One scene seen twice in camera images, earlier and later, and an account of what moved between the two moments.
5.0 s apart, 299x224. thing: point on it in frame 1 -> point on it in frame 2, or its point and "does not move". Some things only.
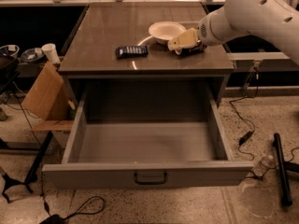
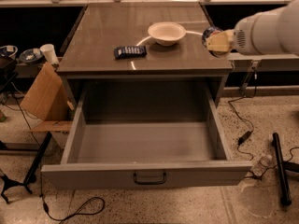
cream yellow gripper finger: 187,39 -> 220,42
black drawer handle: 149,182 does not move
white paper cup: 50,52 does not move
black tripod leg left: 32,175 does not move
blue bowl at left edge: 8,51 does not move
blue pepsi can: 191,50 -> 210,32
